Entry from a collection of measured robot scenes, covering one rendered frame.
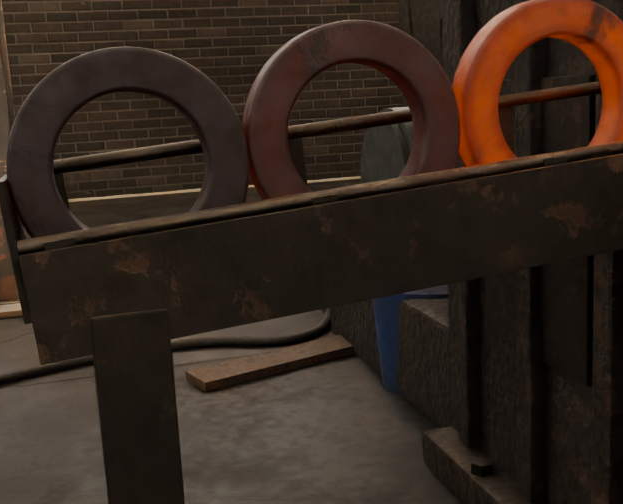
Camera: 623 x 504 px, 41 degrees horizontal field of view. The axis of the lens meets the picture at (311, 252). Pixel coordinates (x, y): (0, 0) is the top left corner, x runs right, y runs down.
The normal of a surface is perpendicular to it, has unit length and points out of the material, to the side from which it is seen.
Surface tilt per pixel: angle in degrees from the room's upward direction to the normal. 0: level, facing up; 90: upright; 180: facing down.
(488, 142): 90
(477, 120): 90
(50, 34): 90
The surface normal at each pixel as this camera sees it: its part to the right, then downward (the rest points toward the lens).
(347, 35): 0.26, 0.17
